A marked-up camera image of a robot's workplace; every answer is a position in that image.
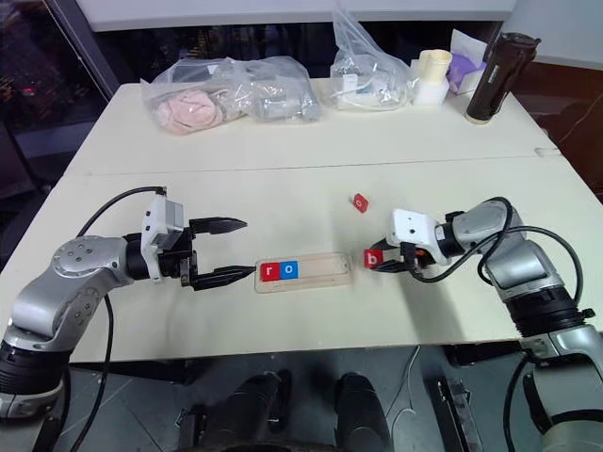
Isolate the plastic bag with pink item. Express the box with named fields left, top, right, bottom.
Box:
left=140, top=56, right=324, bottom=138

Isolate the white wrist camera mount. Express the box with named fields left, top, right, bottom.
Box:
left=389, top=207, right=445, bottom=247
left=139, top=194, right=186, bottom=284

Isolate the thin white cable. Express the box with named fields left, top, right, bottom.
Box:
left=394, top=345, right=422, bottom=428

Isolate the black metal frame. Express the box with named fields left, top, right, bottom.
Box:
left=422, top=369, right=480, bottom=452

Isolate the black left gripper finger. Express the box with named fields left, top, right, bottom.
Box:
left=188, top=216, right=249, bottom=237
left=192, top=265, right=258, bottom=292

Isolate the purple tissue pack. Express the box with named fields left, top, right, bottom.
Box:
left=444, top=27, right=492, bottom=98

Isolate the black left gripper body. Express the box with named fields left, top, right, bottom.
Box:
left=157, top=224, right=199, bottom=288

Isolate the wooden letter tray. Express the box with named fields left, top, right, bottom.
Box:
left=253, top=251, right=352, bottom=296

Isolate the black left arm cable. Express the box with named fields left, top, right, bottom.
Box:
left=74, top=186, right=169, bottom=378

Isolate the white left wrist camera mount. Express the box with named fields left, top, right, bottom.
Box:
left=139, top=194, right=186, bottom=284

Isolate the dark rounded shape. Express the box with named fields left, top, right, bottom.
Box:
left=220, top=369, right=294, bottom=452
left=334, top=371, right=393, bottom=452

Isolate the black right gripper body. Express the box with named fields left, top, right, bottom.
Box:
left=383, top=238, right=429, bottom=280

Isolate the clear bag with white parts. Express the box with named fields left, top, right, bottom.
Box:
left=329, top=0, right=421, bottom=113

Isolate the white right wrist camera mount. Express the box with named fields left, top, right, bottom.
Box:
left=389, top=207, right=445, bottom=247

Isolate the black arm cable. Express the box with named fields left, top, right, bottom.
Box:
left=408, top=196, right=588, bottom=313
left=74, top=186, right=169, bottom=378

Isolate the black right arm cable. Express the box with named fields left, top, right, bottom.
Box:
left=408, top=196, right=588, bottom=313

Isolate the dark brown bottle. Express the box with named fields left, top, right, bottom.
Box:
left=464, top=32, right=543, bottom=126

